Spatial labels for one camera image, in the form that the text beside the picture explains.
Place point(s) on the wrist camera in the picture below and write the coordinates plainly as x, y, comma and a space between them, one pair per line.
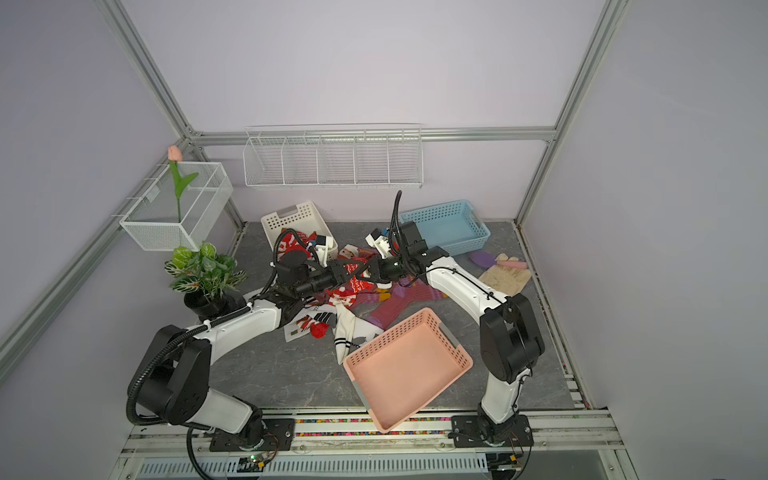
382, 242
325, 247

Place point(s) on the white plastic basket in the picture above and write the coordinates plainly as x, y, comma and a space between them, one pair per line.
303, 217

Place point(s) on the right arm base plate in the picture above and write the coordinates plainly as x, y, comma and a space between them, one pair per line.
478, 430

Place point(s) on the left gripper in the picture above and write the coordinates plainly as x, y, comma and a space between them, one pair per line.
336, 271

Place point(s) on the artificial pink tulip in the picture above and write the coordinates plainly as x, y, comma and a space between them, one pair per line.
180, 181

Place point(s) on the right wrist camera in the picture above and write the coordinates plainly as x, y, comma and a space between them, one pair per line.
382, 242

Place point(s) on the pink plastic basket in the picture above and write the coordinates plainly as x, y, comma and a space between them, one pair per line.
403, 370

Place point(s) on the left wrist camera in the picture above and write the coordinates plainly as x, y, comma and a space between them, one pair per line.
325, 247

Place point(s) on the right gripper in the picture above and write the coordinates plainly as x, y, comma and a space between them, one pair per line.
376, 272

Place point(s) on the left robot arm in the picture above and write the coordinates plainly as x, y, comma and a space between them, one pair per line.
171, 384

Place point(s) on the pink purple yellow sock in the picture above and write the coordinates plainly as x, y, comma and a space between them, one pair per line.
400, 298

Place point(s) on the white wire wall shelf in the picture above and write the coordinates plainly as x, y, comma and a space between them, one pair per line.
347, 155

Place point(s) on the beige work glove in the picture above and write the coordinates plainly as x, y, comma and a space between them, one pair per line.
508, 275

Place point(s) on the santa face red sock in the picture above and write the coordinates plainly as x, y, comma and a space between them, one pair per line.
346, 294

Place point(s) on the green potted plant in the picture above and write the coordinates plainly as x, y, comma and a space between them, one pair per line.
205, 278

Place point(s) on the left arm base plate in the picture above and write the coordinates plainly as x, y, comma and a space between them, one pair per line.
267, 435

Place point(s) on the red white striped sock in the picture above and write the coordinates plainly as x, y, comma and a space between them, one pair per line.
296, 242

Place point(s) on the white sock black pattern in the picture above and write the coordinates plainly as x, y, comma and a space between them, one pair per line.
314, 321

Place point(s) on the white mesh wall box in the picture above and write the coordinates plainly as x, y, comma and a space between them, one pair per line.
151, 221

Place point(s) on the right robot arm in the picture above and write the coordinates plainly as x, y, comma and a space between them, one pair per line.
510, 339

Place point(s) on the blue plastic basket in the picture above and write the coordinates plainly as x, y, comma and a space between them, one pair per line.
453, 226

